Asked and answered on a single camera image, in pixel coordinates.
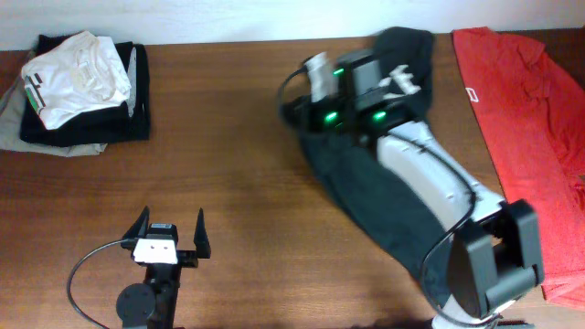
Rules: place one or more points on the dark green Nike t-shirt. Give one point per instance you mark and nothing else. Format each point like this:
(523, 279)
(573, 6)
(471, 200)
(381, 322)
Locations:
(378, 201)

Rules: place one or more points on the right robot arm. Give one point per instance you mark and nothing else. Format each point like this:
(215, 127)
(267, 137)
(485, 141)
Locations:
(363, 130)

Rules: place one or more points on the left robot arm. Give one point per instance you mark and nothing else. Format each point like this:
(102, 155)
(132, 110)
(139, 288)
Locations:
(151, 303)

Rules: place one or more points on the red t-shirt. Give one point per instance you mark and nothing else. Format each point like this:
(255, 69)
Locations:
(531, 114)

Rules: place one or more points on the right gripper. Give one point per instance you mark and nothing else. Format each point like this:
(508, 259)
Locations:
(319, 112)

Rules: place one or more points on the grey folded garment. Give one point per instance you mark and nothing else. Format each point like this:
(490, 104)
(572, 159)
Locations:
(13, 104)

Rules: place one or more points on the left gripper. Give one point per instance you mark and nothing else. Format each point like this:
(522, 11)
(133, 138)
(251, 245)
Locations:
(190, 258)

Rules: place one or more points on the white folded t-shirt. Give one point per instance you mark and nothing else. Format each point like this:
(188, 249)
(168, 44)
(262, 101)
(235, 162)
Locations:
(83, 73)

